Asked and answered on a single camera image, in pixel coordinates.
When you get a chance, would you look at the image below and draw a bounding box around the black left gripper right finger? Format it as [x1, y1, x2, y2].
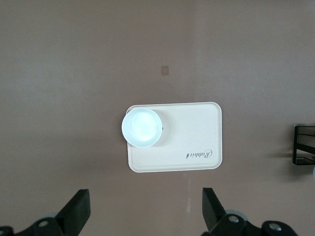
[202, 188, 259, 236]

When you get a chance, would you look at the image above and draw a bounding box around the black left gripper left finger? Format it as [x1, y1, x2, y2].
[27, 188, 91, 236]

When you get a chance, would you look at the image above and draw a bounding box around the beige plastic tray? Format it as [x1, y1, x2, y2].
[126, 102, 223, 174]

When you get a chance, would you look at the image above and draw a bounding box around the white bowl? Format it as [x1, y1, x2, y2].
[121, 107, 163, 148]

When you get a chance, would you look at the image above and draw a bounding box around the black wire cup rack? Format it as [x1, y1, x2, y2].
[292, 124, 315, 166]

